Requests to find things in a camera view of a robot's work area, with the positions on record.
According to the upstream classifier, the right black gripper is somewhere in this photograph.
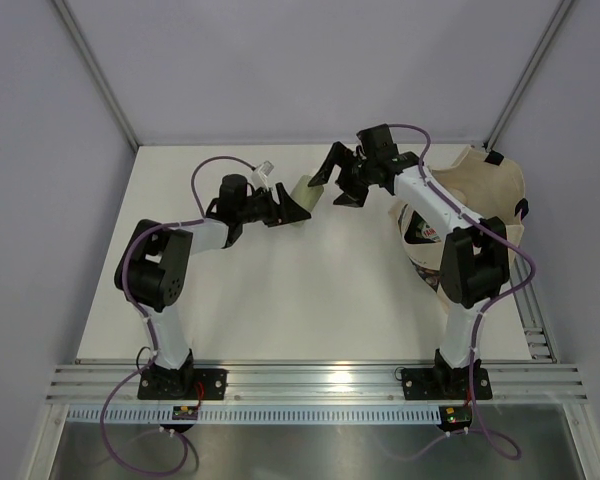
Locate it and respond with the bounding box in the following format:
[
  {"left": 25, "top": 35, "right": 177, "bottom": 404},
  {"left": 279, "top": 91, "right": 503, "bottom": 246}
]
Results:
[{"left": 309, "top": 142, "right": 376, "bottom": 208}]

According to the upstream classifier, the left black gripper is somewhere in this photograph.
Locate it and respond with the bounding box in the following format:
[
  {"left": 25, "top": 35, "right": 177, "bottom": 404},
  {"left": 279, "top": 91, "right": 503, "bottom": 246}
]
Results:
[{"left": 237, "top": 183, "right": 310, "bottom": 227}]

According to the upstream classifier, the sage green bottle white cap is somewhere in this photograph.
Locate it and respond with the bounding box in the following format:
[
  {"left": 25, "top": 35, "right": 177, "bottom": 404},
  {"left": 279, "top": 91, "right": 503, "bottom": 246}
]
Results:
[{"left": 291, "top": 175, "right": 324, "bottom": 218}]

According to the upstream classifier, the large magenta dish soap bottle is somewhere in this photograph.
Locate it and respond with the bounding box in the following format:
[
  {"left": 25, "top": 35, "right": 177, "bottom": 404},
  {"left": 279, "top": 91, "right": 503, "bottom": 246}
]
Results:
[{"left": 405, "top": 212, "right": 441, "bottom": 244}]

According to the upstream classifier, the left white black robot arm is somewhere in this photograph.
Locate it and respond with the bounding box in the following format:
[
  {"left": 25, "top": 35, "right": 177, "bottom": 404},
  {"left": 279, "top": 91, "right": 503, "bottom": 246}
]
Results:
[{"left": 114, "top": 174, "right": 324, "bottom": 399}]

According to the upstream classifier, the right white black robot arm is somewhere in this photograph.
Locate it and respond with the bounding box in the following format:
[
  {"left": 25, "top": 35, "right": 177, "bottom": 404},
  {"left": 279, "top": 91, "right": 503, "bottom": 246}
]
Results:
[{"left": 309, "top": 124, "right": 511, "bottom": 397}]

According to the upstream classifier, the beige canvas tote bag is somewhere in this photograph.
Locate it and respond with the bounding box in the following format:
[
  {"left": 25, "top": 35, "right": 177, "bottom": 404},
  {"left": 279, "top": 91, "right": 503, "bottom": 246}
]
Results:
[{"left": 389, "top": 147, "right": 528, "bottom": 309}]

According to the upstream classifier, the left small circuit board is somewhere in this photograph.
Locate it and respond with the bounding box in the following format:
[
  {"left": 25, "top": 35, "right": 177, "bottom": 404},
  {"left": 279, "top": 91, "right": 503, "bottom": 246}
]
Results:
[{"left": 172, "top": 405, "right": 199, "bottom": 421}]

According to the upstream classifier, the small circuit board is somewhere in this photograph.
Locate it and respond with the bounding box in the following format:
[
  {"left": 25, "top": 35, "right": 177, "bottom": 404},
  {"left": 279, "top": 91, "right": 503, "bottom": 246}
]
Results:
[
  {"left": 172, "top": 405, "right": 199, "bottom": 421},
  {"left": 438, "top": 405, "right": 473, "bottom": 432}
]

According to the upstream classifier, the right small circuit board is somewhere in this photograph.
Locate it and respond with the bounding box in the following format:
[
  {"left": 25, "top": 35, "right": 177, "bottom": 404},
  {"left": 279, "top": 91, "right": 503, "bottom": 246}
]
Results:
[{"left": 438, "top": 405, "right": 473, "bottom": 432}]

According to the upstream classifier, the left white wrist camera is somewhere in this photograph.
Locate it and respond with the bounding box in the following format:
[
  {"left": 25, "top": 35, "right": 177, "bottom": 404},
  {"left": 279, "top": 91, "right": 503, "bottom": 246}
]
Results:
[{"left": 251, "top": 161, "right": 274, "bottom": 191}]

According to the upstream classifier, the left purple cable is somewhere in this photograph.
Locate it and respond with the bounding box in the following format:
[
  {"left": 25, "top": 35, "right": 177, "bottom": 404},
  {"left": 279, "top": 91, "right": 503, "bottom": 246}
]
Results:
[{"left": 99, "top": 155, "right": 259, "bottom": 475}]

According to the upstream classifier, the right aluminium frame post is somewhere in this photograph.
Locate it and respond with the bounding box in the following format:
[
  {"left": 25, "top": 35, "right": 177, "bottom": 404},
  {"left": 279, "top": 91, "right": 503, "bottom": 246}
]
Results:
[{"left": 482, "top": 0, "right": 578, "bottom": 152}]

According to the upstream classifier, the aluminium frame post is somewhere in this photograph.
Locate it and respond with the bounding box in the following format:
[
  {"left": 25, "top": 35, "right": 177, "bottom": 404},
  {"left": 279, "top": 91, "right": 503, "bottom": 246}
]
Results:
[
  {"left": 482, "top": 0, "right": 578, "bottom": 152},
  {"left": 49, "top": 0, "right": 141, "bottom": 153}
]

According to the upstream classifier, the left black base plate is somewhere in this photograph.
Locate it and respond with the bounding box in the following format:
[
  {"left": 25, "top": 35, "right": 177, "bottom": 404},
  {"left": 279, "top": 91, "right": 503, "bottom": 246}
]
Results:
[{"left": 137, "top": 367, "right": 227, "bottom": 401}]

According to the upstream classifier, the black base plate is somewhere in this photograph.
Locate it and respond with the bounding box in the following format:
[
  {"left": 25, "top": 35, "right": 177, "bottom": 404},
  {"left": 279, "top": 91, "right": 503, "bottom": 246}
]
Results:
[
  {"left": 137, "top": 367, "right": 227, "bottom": 401},
  {"left": 400, "top": 367, "right": 493, "bottom": 401}
]

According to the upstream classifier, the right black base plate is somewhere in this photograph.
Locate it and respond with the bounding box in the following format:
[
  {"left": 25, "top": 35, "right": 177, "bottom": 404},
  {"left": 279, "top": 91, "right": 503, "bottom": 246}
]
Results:
[{"left": 400, "top": 367, "right": 493, "bottom": 401}]

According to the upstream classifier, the aluminium mounting rail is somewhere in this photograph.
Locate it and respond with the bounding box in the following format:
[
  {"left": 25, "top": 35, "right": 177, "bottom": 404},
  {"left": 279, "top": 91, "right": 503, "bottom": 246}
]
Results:
[{"left": 46, "top": 363, "right": 587, "bottom": 404}]

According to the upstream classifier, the white slotted cable duct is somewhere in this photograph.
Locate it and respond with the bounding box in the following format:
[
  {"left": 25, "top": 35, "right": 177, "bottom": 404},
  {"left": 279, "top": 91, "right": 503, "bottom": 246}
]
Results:
[{"left": 67, "top": 405, "right": 440, "bottom": 425}]

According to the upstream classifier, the left aluminium frame post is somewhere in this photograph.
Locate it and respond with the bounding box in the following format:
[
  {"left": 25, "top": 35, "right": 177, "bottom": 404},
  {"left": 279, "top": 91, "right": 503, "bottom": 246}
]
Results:
[{"left": 49, "top": 0, "right": 141, "bottom": 153}]

